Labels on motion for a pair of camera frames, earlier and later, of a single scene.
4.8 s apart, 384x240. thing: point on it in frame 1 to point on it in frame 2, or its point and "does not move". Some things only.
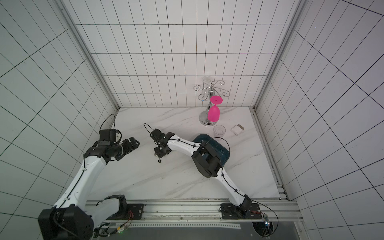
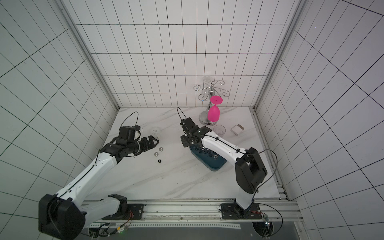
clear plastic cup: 219,131 does not move
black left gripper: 128,147 to 146,146
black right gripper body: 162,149 to 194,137
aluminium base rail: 209,210 does not move
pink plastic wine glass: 213,112 does not move
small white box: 237,129 does not move
